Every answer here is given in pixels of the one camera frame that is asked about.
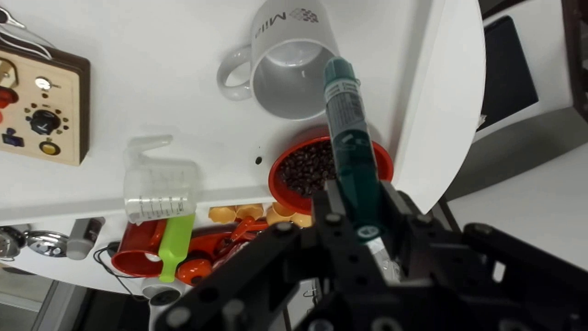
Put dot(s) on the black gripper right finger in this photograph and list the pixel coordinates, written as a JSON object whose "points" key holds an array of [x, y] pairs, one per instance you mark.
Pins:
{"points": [[483, 277]]}

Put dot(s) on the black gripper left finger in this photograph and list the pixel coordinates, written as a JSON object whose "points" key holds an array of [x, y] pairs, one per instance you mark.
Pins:
{"points": [[287, 259]]}

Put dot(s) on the green marker with white label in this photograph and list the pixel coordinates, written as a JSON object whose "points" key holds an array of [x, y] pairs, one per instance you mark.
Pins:
{"points": [[353, 154]]}

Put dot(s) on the clear plastic measuring cup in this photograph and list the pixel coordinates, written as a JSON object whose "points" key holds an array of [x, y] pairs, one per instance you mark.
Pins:
{"points": [[160, 191]]}

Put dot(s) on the red plastic cup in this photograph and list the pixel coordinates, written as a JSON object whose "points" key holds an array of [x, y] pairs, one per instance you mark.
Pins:
{"points": [[136, 249]]}

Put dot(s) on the white mug with logo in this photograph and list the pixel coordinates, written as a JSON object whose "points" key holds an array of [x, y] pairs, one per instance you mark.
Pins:
{"points": [[287, 56]]}

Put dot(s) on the orange food pieces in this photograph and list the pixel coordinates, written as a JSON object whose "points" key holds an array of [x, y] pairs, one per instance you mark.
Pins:
{"points": [[244, 215]]}

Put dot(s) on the red plastic plate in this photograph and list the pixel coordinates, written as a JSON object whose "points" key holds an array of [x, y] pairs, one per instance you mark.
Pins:
{"points": [[211, 246]]}

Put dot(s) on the red bowl of coffee beans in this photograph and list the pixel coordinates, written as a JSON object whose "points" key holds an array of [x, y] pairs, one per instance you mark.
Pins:
{"points": [[303, 172]]}

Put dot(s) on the small grey box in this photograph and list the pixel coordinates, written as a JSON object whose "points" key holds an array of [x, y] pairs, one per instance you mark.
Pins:
{"points": [[83, 240]]}

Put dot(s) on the large white plastic tray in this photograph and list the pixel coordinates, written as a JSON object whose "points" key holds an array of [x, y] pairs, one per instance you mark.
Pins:
{"points": [[152, 80]]}

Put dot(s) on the metal strainer pan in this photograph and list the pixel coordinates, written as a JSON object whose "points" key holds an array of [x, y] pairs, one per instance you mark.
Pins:
{"points": [[29, 242]]}

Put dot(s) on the wooden busy board with switches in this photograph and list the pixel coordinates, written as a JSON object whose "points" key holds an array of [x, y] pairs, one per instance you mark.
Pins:
{"points": [[42, 117]]}

